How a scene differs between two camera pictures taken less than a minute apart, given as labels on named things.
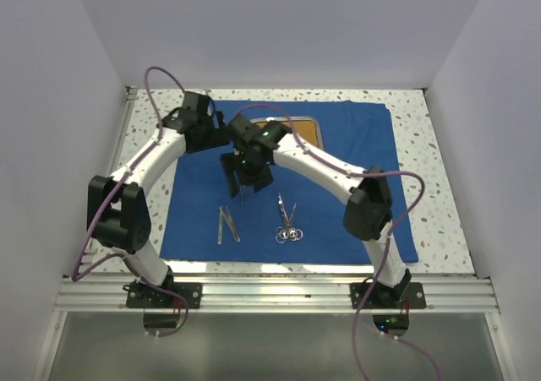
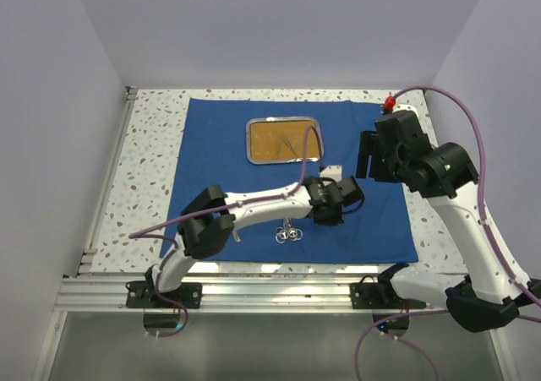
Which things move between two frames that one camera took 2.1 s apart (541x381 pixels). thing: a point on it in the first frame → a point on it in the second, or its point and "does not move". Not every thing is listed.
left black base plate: (140, 296) does not move
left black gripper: (217, 137) → (331, 220)
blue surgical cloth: (301, 216) does not move
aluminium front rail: (278, 294) does not move
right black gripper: (232, 161) → (371, 144)
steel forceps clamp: (287, 232) does not move
